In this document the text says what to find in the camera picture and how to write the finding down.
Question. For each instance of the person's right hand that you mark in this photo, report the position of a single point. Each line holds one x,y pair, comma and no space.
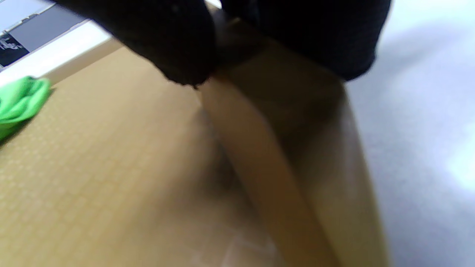
167,37

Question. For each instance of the brown plastic food tray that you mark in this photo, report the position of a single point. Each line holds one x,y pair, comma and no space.
111,167

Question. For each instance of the green square towel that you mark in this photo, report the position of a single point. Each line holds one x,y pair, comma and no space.
20,102

